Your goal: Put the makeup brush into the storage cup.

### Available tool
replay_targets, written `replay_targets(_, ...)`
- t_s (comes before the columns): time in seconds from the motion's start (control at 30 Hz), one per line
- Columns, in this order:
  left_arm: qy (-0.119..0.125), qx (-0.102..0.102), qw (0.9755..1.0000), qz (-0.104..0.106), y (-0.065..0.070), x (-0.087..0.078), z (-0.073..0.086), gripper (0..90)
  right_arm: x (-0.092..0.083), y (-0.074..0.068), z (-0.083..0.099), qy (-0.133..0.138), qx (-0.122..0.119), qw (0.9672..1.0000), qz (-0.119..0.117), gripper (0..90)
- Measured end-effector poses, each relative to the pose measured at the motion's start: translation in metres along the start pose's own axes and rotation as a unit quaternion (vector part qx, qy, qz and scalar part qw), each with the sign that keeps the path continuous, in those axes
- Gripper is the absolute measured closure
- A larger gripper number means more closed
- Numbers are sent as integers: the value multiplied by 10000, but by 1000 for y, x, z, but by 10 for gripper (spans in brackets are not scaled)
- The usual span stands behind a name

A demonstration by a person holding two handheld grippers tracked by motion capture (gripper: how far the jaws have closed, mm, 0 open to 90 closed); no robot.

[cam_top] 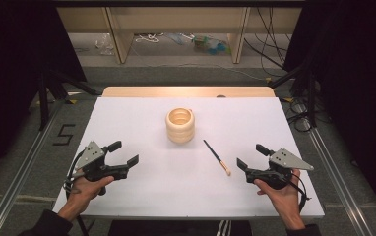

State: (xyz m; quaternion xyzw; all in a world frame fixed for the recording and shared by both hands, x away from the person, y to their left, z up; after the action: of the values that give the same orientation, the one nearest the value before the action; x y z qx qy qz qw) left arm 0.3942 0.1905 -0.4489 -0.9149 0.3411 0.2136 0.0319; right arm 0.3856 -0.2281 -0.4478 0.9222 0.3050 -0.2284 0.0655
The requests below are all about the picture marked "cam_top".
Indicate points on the white table board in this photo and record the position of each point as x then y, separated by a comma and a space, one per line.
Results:
163, 183

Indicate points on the aluminium floor rail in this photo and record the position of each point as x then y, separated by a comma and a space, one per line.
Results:
340, 183
22, 178

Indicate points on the black curtain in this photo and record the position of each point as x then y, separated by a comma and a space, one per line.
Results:
9, 82
363, 98

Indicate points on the wooden shelf frame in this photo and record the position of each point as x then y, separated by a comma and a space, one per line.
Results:
182, 19

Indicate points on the person's right hand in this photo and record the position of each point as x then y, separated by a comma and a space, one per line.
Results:
282, 198

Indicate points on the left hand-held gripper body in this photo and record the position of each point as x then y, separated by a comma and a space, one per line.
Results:
92, 157

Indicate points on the black wooden-tipped stick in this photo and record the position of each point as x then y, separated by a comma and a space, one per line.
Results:
216, 156

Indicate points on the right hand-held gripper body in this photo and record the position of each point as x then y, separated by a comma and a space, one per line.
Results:
282, 162

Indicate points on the person's left hand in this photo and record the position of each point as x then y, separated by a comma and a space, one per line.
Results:
89, 191

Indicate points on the clear plastic bag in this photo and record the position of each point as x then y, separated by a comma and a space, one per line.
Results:
104, 44

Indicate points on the colourful plastic bag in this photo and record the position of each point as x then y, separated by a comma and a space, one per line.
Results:
210, 45

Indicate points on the wooden table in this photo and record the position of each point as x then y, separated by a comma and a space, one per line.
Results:
182, 91

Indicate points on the black metal stand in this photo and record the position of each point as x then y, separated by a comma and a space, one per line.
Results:
45, 98
311, 98

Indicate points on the ribbed wooden cup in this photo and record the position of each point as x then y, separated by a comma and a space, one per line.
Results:
180, 126

